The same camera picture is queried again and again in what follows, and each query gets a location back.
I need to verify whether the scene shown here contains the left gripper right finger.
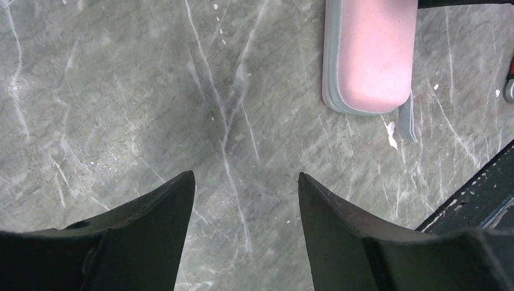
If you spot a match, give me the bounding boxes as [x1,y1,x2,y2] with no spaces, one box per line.
[298,173,513,290]

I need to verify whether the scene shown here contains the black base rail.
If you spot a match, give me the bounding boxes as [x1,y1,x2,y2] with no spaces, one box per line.
[416,142,513,235]

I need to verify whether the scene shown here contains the wooden base board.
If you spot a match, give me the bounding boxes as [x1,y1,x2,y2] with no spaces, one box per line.
[418,0,513,9]

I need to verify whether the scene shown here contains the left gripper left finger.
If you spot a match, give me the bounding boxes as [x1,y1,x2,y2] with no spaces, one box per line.
[1,171,195,290]

